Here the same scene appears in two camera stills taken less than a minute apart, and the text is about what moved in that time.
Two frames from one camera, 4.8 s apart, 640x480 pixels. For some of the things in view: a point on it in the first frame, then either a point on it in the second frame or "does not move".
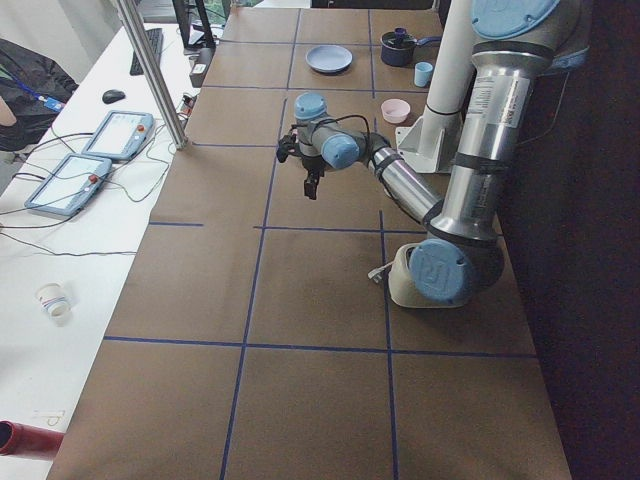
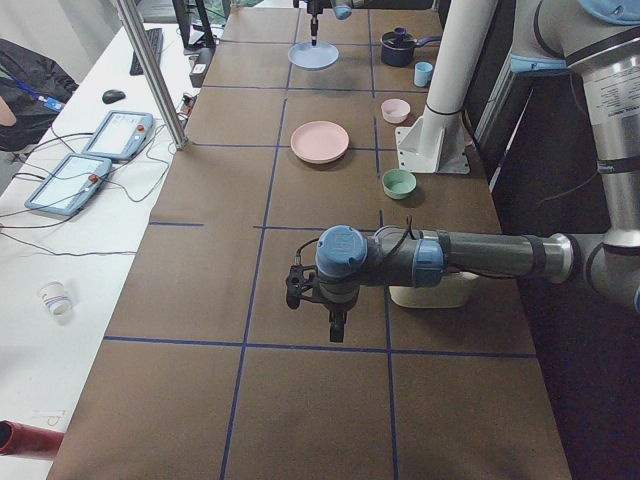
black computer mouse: [111, 96] does not move
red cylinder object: [17, 438] does not move
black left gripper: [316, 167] → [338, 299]
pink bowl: [395, 110] does not move
